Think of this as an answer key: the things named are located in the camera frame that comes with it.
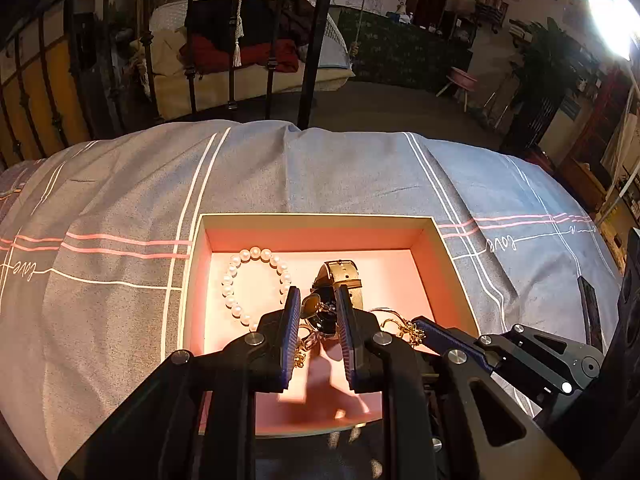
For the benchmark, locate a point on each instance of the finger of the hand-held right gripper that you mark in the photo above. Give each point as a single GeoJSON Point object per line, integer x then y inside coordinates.
{"type": "Point", "coordinates": [432, 332]}

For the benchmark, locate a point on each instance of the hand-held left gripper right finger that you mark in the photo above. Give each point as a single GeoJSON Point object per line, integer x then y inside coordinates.
{"type": "Point", "coordinates": [346, 350]}

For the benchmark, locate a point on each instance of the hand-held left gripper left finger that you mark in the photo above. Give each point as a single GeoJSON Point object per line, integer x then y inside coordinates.
{"type": "Point", "coordinates": [290, 345]}

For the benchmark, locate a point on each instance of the pale green box pink inside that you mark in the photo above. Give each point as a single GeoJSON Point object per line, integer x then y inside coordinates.
{"type": "Point", "coordinates": [400, 285]}

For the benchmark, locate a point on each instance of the black remote control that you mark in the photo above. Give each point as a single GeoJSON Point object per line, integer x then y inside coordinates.
{"type": "Point", "coordinates": [590, 310]}

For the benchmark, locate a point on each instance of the grey striped bedsheet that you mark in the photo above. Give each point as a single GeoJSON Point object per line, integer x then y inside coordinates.
{"type": "Point", "coordinates": [125, 185]}

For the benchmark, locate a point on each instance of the pink stool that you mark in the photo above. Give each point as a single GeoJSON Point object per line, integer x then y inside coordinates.
{"type": "Point", "coordinates": [462, 79]}

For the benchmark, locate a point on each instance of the green patterned counter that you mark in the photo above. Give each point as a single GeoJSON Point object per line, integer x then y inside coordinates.
{"type": "Point", "coordinates": [400, 50]}

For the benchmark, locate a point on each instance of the tall potted plant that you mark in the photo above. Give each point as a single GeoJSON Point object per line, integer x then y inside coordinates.
{"type": "Point", "coordinates": [545, 70]}

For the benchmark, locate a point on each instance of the red cloth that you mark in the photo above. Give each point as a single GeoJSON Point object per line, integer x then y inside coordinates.
{"type": "Point", "coordinates": [280, 55]}

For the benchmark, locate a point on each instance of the dark clothes pile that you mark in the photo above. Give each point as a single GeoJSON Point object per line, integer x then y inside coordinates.
{"type": "Point", "coordinates": [225, 15]}

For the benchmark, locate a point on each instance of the black iron bed frame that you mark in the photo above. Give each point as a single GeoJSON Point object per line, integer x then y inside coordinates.
{"type": "Point", "coordinates": [313, 60]}

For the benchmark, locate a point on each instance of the small wall rack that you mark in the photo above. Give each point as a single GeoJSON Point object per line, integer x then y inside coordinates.
{"type": "Point", "coordinates": [492, 12]}

